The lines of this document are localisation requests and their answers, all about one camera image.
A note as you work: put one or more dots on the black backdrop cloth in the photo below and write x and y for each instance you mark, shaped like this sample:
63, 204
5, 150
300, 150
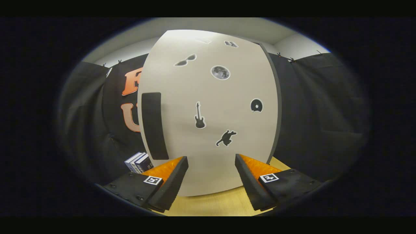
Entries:
325, 113

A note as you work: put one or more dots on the white cabinet door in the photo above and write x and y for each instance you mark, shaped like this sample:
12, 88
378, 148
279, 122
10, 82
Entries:
211, 152

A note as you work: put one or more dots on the dark cover book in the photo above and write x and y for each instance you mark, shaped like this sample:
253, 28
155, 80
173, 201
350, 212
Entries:
143, 162

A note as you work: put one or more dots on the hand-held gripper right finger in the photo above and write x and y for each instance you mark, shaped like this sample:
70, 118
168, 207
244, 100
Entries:
248, 182

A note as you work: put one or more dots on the light spine book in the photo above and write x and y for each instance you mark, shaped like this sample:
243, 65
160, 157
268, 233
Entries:
131, 161

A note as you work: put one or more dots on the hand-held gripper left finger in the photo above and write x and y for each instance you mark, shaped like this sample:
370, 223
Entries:
172, 182

